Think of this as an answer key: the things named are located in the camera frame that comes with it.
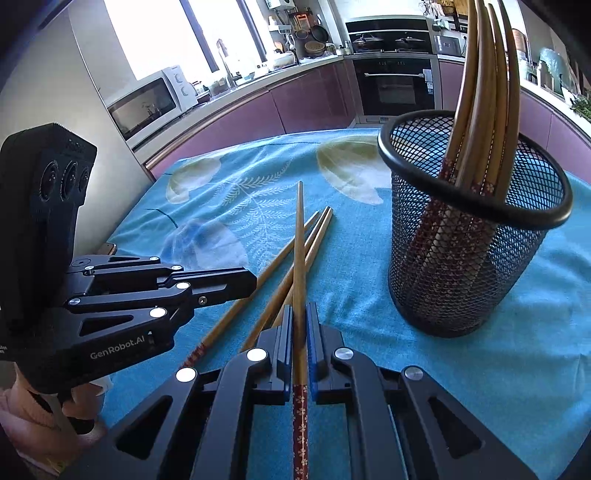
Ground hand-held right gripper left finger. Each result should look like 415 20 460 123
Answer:
60 305 295 480

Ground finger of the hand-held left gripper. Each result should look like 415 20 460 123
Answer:
69 253 185 282
65 267 258 335

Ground black wire mesh holder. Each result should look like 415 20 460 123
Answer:
378 111 573 337

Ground kitchen window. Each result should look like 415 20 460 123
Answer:
104 0 269 79

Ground steel kitchen faucet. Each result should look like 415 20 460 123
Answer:
216 39 238 90

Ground pink lower kitchen cabinets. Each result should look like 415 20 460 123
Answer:
438 60 591 158
139 62 356 181

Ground wooden chopstick red patterned end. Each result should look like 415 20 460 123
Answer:
240 207 331 352
182 210 321 367
443 2 508 319
462 7 523 319
406 0 481 305
293 181 311 480
272 212 334 326
425 0 494 315

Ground blue floral tablecloth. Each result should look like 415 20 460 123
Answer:
99 129 591 480

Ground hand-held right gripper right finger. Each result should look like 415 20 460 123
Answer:
305 302 539 480

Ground person's left hand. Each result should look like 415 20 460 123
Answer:
58 376 109 432

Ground silver toaster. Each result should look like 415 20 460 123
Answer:
438 34 465 56

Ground black built-in oven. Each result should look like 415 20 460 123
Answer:
351 55 441 118

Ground black wall rack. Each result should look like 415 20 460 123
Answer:
434 0 467 28

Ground black range hood stove unit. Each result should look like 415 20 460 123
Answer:
345 16 437 56

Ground white microwave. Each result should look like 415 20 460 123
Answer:
107 67 199 141

